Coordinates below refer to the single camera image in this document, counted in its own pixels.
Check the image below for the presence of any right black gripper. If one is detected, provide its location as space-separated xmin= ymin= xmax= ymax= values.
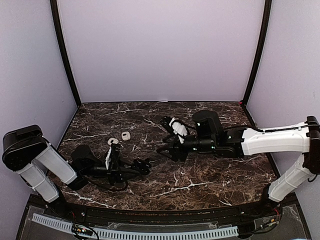
xmin=156 ymin=133 xmax=217 ymax=162

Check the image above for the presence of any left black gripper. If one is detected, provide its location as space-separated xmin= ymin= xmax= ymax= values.
xmin=82 ymin=156 xmax=141 ymax=186

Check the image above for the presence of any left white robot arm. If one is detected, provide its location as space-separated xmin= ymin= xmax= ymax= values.
xmin=2 ymin=125 xmax=140 ymax=218

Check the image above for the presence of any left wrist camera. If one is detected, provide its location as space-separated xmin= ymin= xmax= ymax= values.
xmin=104 ymin=143 xmax=121 ymax=172

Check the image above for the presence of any left black frame post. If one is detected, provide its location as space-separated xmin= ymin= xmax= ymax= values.
xmin=49 ymin=0 xmax=82 ymax=108

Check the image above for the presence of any right black frame post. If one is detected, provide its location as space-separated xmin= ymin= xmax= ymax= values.
xmin=242 ymin=0 xmax=272 ymax=106

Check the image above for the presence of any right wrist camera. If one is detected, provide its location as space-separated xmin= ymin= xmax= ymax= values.
xmin=160 ymin=116 xmax=190 ymax=144

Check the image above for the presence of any black front rail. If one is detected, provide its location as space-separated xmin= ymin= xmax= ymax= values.
xmin=67 ymin=202 xmax=260 ymax=224

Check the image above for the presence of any white charging case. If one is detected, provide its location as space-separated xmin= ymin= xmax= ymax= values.
xmin=121 ymin=131 xmax=131 ymax=141
xmin=107 ymin=137 xmax=119 ymax=146

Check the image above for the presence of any white slotted cable duct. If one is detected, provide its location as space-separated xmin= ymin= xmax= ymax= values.
xmin=31 ymin=213 xmax=239 ymax=240

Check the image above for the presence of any black charging case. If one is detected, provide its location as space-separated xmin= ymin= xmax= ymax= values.
xmin=131 ymin=158 xmax=152 ymax=176

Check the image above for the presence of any black frame post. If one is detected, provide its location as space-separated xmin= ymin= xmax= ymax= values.
xmin=242 ymin=0 xmax=272 ymax=106
xmin=49 ymin=0 xmax=82 ymax=108

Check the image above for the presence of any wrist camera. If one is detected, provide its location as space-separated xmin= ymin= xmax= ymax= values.
xmin=104 ymin=143 xmax=121 ymax=172
xmin=160 ymin=116 xmax=190 ymax=144

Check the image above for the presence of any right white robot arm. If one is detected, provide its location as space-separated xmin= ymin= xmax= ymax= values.
xmin=156 ymin=110 xmax=320 ymax=217

